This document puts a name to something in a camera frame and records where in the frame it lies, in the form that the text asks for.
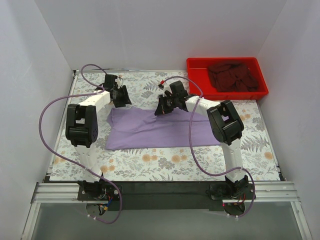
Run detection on aluminium frame rail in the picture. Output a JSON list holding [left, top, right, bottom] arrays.
[[21, 181, 312, 240]]

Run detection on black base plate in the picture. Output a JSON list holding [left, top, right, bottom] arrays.
[[77, 181, 255, 215]]

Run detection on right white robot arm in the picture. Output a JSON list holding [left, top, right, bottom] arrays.
[[154, 81, 249, 198]]

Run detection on red plastic bin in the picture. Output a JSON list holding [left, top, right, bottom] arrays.
[[186, 57, 269, 101]]

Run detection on dark red t shirt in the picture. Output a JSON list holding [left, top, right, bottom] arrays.
[[207, 60, 259, 92]]

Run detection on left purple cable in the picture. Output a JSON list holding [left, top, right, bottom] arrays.
[[39, 63, 125, 224]]

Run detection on purple t shirt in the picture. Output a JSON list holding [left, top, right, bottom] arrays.
[[104, 107, 222, 151]]

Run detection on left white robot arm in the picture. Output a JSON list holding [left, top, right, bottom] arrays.
[[65, 85, 131, 200]]

